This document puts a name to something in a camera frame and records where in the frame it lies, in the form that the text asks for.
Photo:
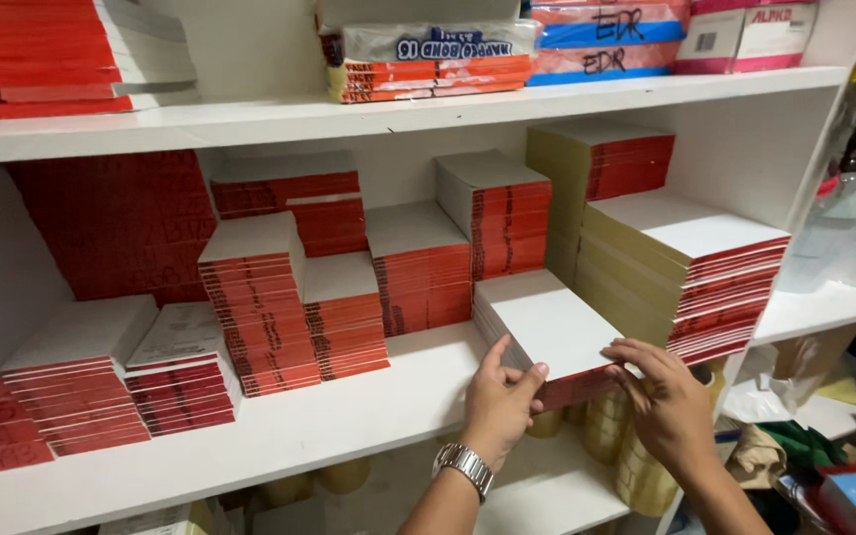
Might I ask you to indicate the plastic-wrapped bundle of red books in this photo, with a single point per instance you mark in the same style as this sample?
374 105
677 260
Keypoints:
428 67

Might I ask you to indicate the clear tape roll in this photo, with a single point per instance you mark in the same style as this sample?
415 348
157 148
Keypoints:
288 490
344 475
606 427
643 479
714 383
545 425

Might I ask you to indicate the large red and white book pile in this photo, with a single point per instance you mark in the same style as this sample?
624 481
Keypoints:
34 52

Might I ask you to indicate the white shelf unit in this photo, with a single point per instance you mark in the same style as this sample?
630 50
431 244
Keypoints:
398 401

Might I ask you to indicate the book stack with printed cover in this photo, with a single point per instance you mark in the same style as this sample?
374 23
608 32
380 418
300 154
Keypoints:
179 379

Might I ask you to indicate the cluttered side shelf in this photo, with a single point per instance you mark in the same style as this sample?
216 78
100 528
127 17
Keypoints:
807 312

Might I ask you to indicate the person's right hand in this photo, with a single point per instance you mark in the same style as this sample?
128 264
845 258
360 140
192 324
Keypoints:
677 416

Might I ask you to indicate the white and pink box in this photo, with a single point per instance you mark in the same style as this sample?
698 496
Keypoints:
777 37
707 41

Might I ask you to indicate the white paper pile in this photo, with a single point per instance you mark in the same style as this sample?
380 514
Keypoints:
157 520

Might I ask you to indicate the clear plastic bags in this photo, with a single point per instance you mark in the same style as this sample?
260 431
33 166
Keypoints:
855 223

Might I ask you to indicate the tall wall of red books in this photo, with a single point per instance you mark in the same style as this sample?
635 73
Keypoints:
116 223

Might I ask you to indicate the silver metal wristwatch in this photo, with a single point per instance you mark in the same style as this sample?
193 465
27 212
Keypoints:
465 464

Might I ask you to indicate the wide yellow-edged book stack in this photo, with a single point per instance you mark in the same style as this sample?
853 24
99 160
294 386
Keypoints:
688 275

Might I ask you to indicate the person's left hand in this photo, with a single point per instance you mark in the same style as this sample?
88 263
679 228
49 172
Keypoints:
495 416

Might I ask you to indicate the pink and blue wrapped packet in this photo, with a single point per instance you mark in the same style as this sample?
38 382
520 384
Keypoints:
606 26
599 63

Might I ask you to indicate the tall yellow-edged book stack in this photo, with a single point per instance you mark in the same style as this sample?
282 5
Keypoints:
599 163

